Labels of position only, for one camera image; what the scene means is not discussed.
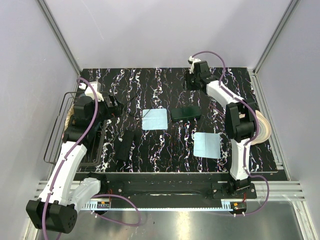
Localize dark green glasses case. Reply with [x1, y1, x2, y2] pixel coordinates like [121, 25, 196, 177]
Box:
[170, 106, 202, 122]

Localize light blue cloth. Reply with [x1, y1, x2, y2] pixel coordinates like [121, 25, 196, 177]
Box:
[142, 108, 168, 131]
[193, 132, 221, 159]

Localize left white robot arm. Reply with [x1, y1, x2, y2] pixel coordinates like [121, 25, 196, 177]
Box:
[26, 95, 124, 234]

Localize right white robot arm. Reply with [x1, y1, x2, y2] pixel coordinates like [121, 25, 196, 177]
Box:
[183, 71, 259, 199]

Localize red thin sunglasses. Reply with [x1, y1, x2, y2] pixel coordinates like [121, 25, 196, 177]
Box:
[209, 104, 225, 118]

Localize woven beige plate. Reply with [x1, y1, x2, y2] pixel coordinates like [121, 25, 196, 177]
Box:
[63, 104, 74, 131]

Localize black glasses case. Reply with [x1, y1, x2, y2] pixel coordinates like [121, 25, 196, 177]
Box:
[115, 130, 135, 162]

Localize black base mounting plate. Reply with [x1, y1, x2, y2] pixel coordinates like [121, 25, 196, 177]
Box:
[74, 172, 258, 203]

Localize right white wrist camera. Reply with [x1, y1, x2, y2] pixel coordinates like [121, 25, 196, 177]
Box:
[187, 56, 201, 74]

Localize black wire dish rack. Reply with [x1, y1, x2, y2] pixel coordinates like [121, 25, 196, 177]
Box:
[43, 91, 106, 168]

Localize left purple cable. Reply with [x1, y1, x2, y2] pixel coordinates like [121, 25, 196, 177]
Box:
[41, 77, 142, 240]

